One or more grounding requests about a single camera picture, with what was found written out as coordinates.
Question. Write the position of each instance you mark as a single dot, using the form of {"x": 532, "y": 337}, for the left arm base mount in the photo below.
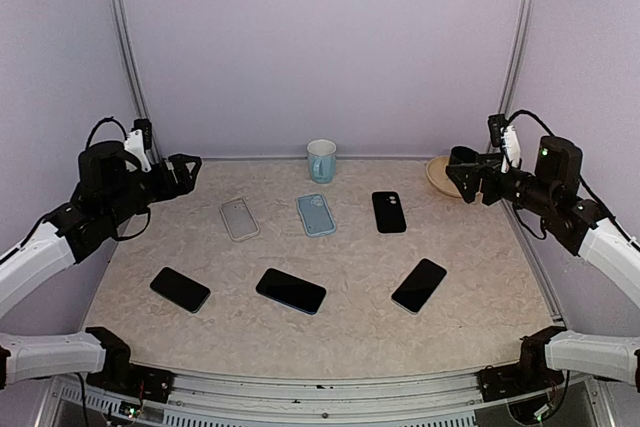
{"x": 120, "y": 375}

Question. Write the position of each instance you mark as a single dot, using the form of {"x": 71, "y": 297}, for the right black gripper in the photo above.
{"x": 476, "y": 181}

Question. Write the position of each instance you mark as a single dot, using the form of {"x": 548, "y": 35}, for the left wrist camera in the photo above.
{"x": 137, "y": 143}

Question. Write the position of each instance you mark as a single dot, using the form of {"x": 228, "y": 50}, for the black phone blue edge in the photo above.
{"x": 291, "y": 291}

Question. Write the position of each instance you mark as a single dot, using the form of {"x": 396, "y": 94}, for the right aluminium frame post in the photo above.
{"x": 517, "y": 55}

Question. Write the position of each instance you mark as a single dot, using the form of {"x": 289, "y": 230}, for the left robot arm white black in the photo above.
{"x": 117, "y": 182}

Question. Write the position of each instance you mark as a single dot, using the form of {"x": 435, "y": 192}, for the light blue phone case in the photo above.
{"x": 315, "y": 215}

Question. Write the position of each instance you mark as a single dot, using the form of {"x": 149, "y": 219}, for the black phone left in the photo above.
{"x": 180, "y": 290}

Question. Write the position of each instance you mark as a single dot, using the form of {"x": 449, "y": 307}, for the dark green cup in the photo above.
{"x": 463, "y": 156}

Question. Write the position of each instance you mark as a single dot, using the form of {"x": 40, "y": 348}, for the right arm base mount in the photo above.
{"x": 515, "y": 379}

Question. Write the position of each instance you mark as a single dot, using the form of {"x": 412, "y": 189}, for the aluminium frame post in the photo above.
{"x": 118, "y": 11}
{"x": 517, "y": 55}

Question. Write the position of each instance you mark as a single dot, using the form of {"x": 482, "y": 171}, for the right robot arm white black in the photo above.
{"x": 585, "y": 227}

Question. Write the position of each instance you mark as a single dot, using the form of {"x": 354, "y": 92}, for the left aluminium frame post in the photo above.
{"x": 118, "y": 11}

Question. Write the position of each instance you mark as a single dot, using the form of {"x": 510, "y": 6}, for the black phone white edge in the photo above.
{"x": 419, "y": 285}

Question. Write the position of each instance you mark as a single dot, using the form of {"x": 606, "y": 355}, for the beige plate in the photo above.
{"x": 436, "y": 175}

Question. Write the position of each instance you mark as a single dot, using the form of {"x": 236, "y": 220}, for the clear phone case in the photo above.
{"x": 239, "y": 220}

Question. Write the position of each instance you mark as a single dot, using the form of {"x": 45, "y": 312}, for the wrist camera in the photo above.
{"x": 504, "y": 137}
{"x": 137, "y": 143}

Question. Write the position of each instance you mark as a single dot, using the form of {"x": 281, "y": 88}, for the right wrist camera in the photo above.
{"x": 504, "y": 137}

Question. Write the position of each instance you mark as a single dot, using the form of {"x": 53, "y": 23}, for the light blue mug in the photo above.
{"x": 321, "y": 157}

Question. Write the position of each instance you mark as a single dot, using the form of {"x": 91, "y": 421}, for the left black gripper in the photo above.
{"x": 183, "y": 182}

